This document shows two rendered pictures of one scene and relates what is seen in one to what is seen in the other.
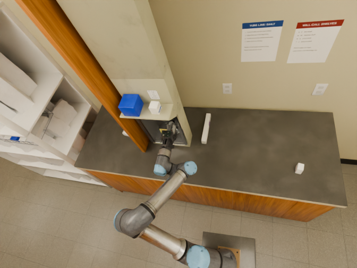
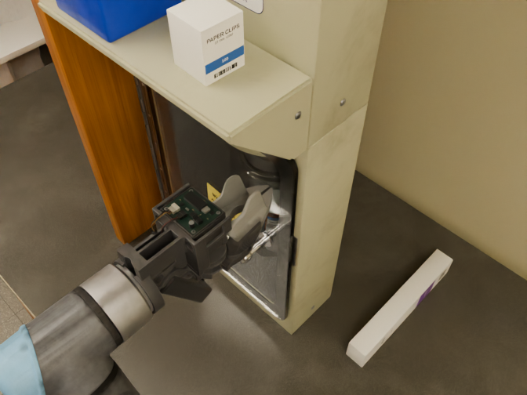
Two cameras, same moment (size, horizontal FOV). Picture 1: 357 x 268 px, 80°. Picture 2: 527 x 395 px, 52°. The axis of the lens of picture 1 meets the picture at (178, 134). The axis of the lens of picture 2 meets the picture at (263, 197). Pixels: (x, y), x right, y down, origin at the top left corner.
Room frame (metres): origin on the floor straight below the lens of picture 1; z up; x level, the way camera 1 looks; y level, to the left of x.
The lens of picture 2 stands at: (0.40, -0.08, 1.84)
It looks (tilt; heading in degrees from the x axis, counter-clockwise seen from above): 50 degrees down; 12
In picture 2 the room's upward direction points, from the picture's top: straight up
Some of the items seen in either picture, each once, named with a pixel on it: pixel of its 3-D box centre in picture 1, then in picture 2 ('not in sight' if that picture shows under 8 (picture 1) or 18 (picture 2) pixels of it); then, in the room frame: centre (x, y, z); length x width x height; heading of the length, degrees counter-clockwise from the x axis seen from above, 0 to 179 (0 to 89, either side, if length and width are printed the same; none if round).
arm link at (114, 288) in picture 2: (164, 153); (117, 298); (0.64, 0.13, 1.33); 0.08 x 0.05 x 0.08; 58
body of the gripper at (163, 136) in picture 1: (167, 141); (176, 250); (0.71, 0.08, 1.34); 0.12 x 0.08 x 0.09; 148
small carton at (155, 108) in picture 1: (155, 107); (207, 38); (0.82, 0.06, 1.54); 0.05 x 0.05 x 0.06; 55
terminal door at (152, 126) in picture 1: (162, 130); (218, 201); (0.90, 0.10, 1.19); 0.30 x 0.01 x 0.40; 57
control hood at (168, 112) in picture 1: (148, 115); (170, 74); (0.86, 0.12, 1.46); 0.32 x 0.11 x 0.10; 58
